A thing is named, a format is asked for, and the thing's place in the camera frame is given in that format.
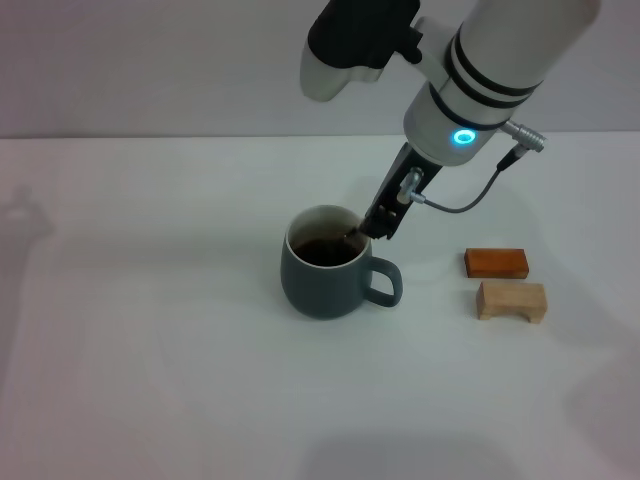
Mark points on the dark coffee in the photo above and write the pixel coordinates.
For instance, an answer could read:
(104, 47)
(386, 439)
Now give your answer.
(320, 252)

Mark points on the grey ceramic cup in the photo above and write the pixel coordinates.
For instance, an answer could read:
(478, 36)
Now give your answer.
(320, 295)

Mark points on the black and white wrist camera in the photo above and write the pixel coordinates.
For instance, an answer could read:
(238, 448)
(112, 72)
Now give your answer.
(360, 40)

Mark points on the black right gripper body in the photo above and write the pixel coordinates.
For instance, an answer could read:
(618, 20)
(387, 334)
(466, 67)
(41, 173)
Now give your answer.
(397, 175)

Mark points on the light wooden arch block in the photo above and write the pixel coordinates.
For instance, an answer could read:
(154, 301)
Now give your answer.
(505, 297)

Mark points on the orange-brown wooden block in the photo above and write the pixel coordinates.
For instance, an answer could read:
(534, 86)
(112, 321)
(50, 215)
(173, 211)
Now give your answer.
(495, 262)

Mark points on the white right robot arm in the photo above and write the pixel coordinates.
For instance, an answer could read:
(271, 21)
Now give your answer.
(480, 75)

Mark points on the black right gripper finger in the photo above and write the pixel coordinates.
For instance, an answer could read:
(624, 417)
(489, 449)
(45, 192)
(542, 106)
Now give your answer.
(369, 227)
(386, 230)

